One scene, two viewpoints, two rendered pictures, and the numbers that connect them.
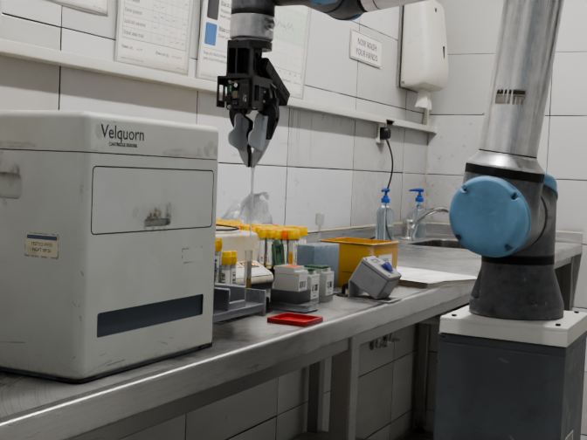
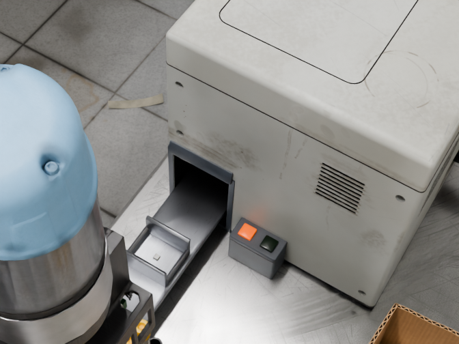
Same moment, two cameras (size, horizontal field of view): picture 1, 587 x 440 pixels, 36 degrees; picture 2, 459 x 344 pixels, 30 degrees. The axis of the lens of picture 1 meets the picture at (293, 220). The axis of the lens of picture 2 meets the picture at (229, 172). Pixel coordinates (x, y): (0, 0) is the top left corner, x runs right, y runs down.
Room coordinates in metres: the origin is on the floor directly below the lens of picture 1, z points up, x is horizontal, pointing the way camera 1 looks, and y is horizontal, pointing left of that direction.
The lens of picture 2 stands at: (1.76, 0.18, 1.77)
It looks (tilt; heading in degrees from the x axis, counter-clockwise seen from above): 57 degrees down; 181
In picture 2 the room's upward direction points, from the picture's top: 4 degrees clockwise
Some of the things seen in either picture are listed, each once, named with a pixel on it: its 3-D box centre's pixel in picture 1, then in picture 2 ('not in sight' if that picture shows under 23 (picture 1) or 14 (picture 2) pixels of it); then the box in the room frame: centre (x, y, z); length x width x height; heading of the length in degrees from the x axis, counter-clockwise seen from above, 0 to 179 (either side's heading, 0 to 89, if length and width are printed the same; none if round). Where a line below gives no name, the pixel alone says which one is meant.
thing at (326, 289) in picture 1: (318, 282); not in sight; (1.73, -0.05, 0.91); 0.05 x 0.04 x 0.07; 63
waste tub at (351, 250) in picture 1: (357, 263); not in sight; (1.98, -0.14, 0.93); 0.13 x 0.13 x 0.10; 59
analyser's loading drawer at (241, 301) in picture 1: (212, 304); (167, 239); (1.31, 0.11, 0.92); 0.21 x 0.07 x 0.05; 153
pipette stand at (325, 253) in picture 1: (317, 268); not in sight; (1.83, -0.05, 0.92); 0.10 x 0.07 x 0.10; 148
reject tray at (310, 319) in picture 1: (295, 319); not in sight; (1.47, -0.01, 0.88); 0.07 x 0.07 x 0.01; 63
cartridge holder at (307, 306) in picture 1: (290, 299); not in sight; (1.60, 0.00, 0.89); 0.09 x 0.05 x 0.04; 63
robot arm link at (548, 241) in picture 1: (518, 212); not in sight; (1.48, -0.36, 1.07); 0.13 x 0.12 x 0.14; 153
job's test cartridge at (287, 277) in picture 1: (290, 283); not in sight; (1.60, 0.00, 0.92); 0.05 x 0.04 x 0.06; 63
